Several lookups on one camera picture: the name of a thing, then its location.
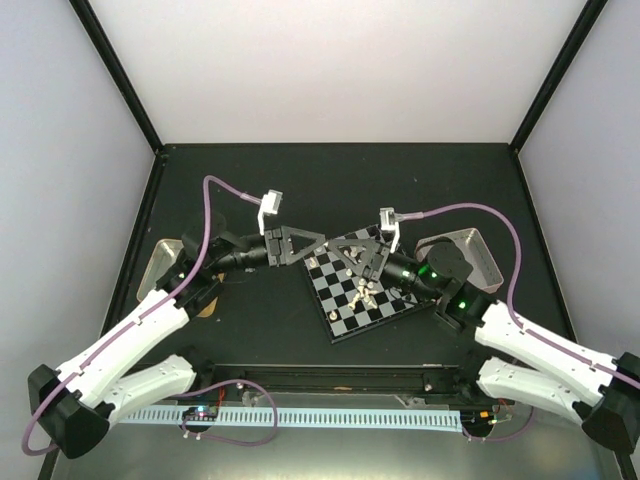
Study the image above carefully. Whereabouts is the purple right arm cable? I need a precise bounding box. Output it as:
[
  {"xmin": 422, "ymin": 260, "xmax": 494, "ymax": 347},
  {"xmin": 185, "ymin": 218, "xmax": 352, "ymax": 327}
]
[{"xmin": 394, "ymin": 201, "xmax": 640, "ymax": 443}]

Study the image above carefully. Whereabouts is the pink metal tray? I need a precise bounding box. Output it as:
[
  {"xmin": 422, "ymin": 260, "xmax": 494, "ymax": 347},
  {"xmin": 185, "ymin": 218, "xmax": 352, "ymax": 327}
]
[{"xmin": 414, "ymin": 228, "xmax": 504, "ymax": 294}]

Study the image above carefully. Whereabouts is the black grey chess board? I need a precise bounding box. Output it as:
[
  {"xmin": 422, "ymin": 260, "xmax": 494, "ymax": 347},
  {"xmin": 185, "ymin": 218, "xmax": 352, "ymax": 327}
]
[{"xmin": 304, "ymin": 245, "xmax": 425, "ymax": 344}]

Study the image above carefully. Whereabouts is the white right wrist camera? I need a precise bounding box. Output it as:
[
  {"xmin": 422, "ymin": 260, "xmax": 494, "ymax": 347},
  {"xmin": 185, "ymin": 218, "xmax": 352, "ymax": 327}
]
[{"xmin": 379, "ymin": 207, "xmax": 402, "ymax": 253}]

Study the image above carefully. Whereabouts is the controller circuit board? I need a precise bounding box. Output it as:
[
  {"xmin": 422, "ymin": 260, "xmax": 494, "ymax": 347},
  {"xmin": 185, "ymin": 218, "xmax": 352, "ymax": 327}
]
[
  {"xmin": 460, "ymin": 410, "xmax": 513, "ymax": 427},
  {"xmin": 182, "ymin": 405, "xmax": 218, "ymax": 422}
]

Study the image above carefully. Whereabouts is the left controller circuit board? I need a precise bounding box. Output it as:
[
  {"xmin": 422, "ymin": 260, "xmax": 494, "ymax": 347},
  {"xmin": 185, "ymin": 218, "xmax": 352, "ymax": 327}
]
[{"xmin": 182, "ymin": 405, "xmax": 218, "ymax": 422}]

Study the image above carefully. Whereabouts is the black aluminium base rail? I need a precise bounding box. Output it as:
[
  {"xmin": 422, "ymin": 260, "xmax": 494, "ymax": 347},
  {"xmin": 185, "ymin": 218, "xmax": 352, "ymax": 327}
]
[{"xmin": 202, "ymin": 364, "xmax": 481, "ymax": 403}]

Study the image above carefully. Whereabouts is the gold rimmed metal tin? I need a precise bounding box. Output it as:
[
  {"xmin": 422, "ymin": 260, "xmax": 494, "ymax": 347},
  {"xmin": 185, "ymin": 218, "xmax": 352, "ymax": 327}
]
[{"xmin": 136, "ymin": 238, "xmax": 219, "ymax": 319}]

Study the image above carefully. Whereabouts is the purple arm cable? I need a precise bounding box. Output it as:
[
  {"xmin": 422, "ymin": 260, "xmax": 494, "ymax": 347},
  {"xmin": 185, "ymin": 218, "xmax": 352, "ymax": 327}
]
[
  {"xmin": 394, "ymin": 201, "xmax": 640, "ymax": 443},
  {"xmin": 20, "ymin": 174, "xmax": 276, "ymax": 457}
]

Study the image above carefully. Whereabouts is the white slotted cable duct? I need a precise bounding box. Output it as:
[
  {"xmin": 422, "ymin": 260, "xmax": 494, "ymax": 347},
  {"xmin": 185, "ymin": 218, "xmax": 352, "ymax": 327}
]
[{"xmin": 122, "ymin": 405, "xmax": 462, "ymax": 433}]

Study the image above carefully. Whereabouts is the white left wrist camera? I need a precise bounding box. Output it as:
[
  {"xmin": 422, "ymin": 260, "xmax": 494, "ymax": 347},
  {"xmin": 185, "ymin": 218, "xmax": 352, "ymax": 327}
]
[{"xmin": 257, "ymin": 189, "xmax": 283, "ymax": 236}]

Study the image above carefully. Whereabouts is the pile of white chess pieces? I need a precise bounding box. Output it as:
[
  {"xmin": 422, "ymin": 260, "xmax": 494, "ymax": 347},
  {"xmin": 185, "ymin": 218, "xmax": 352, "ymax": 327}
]
[{"xmin": 347, "ymin": 279, "xmax": 379, "ymax": 310}]

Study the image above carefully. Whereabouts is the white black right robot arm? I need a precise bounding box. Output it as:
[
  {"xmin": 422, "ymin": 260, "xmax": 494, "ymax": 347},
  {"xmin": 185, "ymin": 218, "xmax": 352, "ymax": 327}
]
[{"xmin": 326, "ymin": 238, "xmax": 639, "ymax": 454}]

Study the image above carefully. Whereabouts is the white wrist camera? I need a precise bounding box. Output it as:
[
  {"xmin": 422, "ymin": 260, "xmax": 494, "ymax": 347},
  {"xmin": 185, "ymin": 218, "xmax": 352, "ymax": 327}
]
[
  {"xmin": 257, "ymin": 189, "xmax": 283, "ymax": 236},
  {"xmin": 379, "ymin": 207, "xmax": 402, "ymax": 253}
]

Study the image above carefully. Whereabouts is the right controller circuit board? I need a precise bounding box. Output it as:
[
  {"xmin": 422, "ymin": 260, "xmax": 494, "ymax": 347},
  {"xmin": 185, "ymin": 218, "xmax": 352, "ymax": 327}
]
[{"xmin": 460, "ymin": 410, "xmax": 513, "ymax": 427}]

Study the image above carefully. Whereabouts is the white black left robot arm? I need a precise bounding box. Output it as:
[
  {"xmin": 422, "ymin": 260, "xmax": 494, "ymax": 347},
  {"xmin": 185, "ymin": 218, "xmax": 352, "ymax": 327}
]
[{"xmin": 21, "ymin": 213, "xmax": 326, "ymax": 459}]

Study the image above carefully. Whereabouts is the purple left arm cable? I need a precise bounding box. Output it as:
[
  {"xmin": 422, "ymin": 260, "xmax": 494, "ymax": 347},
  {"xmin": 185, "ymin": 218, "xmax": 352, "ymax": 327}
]
[{"xmin": 20, "ymin": 174, "xmax": 276, "ymax": 457}]

